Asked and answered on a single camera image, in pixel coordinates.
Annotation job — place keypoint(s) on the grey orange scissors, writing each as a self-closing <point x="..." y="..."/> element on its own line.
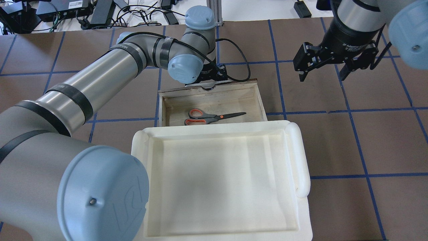
<point x="199" y="117"/>

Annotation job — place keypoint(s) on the large black power brick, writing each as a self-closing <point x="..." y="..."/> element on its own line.
<point x="103" y="13"/>

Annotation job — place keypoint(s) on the wooden drawer white handle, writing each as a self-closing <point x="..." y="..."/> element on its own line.
<point x="232" y="97"/>

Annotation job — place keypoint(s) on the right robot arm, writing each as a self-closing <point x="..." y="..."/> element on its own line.
<point x="401" y="23"/>

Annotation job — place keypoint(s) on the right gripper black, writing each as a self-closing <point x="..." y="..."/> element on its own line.
<point x="347" y="42"/>

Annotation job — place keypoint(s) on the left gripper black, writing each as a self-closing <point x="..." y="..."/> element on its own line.
<point x="211" y="75"/>

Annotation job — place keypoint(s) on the black power adapter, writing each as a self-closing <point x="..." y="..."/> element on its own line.
<point x="301" y="9"/>

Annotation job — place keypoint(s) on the white plastic tray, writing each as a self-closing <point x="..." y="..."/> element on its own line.
<point x="225" y="182"/>

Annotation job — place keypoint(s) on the aluminium frame post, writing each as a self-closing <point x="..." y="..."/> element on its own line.
<point x="216" y="6"/>

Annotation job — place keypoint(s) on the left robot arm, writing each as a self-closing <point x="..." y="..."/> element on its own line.
<point x="59" y="188"/>

